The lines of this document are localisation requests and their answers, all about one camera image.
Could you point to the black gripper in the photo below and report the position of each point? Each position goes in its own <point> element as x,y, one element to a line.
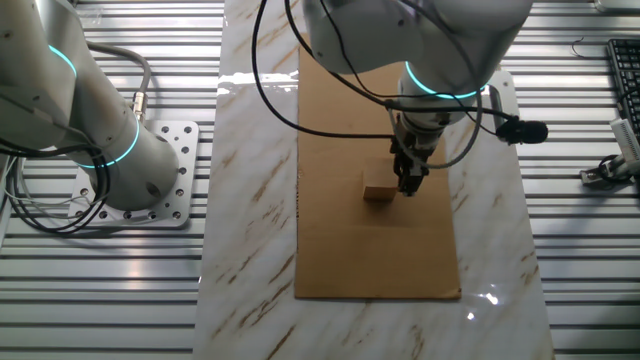
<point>415,150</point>

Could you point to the small wooden block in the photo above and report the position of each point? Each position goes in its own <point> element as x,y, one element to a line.
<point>377,175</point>

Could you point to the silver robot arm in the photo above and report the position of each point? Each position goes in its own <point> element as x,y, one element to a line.
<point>50,75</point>

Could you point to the brown cardboard sheet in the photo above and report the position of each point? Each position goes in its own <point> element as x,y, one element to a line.
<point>350,250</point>

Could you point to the marble patterned sheet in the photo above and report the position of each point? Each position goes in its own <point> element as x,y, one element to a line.
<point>250,150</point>

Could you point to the black keyboard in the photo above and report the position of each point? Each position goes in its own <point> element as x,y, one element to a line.
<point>627,70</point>

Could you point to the silver camera bracket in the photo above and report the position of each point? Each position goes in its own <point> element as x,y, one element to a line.
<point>500,100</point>

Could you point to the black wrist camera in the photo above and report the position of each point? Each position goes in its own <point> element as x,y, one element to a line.
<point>525,131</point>

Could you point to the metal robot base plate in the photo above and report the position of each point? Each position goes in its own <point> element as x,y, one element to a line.
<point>185,150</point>

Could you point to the grey camera on stand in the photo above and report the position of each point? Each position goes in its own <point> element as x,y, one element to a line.
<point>625,137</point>

